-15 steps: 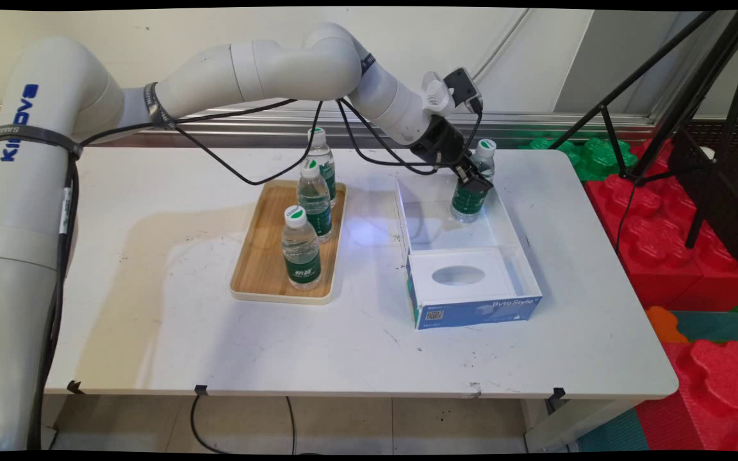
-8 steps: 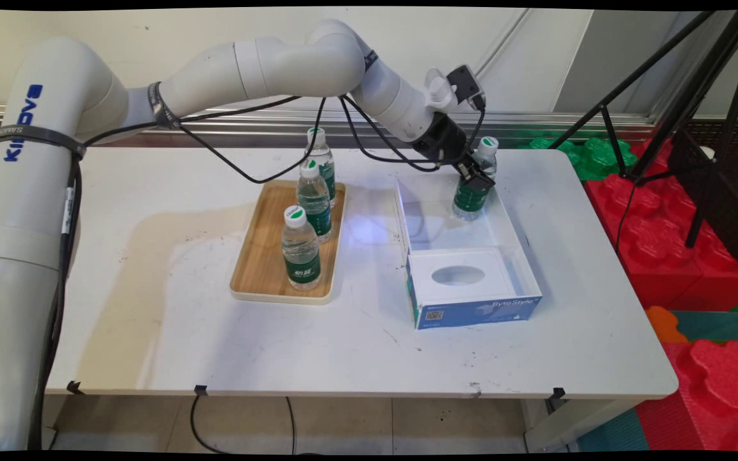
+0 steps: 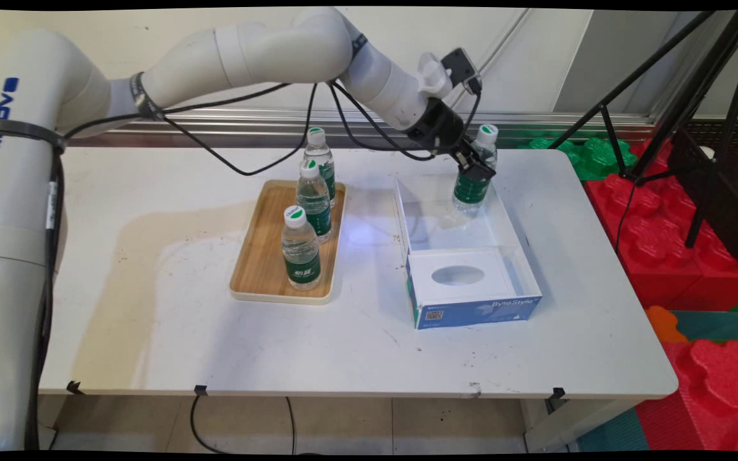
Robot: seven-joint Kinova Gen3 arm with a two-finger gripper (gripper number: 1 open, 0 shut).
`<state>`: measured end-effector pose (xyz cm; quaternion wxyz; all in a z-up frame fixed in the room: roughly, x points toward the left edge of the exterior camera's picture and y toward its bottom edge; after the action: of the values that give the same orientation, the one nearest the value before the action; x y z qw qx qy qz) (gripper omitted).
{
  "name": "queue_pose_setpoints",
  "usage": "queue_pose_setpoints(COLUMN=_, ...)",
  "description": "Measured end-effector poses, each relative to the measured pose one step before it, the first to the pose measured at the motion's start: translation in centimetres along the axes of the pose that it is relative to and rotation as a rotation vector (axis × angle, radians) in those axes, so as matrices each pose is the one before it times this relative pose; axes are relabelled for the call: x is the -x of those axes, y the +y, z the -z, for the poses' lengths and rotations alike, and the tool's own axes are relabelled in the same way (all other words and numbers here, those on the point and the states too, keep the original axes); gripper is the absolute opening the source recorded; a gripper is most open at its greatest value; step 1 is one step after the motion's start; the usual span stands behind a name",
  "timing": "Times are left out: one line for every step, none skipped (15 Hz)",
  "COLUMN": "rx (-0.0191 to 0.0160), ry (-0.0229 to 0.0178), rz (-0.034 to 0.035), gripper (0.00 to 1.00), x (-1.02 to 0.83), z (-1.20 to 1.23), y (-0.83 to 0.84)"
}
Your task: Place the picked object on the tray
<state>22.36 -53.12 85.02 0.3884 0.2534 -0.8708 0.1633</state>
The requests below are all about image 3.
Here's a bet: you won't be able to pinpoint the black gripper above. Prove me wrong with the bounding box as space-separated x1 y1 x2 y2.
406 97 496 182

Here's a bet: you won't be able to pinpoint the water bottle green label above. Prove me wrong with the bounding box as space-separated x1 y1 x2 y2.
451 124 499 213
303 127 336 207
296 159 333 245
281 205 322 291

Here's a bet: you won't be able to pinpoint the green foam blocks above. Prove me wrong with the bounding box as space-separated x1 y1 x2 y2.
518 136 639 181

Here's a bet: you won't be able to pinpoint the white insert with oval hole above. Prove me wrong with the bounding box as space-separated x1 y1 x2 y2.
407 248 517 307

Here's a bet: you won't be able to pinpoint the white blue cardboard box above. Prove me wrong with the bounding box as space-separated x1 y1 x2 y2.
395 172 544 331

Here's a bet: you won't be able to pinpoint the red foam block stack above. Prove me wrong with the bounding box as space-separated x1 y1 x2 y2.
584 138 738 309

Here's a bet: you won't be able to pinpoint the black tripod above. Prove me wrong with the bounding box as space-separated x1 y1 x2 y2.
548 10 738 250

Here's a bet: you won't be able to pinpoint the wooden tray with cream rim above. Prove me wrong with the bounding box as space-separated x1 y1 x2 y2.
229 179 347 305

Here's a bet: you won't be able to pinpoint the orange foam piece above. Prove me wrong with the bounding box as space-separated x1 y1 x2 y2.
646 305 690 343

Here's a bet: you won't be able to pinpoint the black perforated metal box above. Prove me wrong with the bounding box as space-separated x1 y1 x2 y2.
667 125 738 266

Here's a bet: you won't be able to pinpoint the white table leg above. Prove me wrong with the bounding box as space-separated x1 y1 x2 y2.
523 397 639 452

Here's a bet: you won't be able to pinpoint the teal foam floor mat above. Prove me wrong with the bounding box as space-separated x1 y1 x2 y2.
577 408 650 452
670 312 738 350

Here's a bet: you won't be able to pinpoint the aluminium wall rail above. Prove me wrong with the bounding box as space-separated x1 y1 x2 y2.
0 106 658 149

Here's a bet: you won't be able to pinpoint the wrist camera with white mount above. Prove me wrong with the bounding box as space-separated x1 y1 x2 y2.
417 48 483 98

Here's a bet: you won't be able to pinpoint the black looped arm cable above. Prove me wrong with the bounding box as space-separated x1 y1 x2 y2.
61 80 437 177

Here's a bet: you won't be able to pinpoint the black cable bundle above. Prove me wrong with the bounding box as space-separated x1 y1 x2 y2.
23 150 65 450

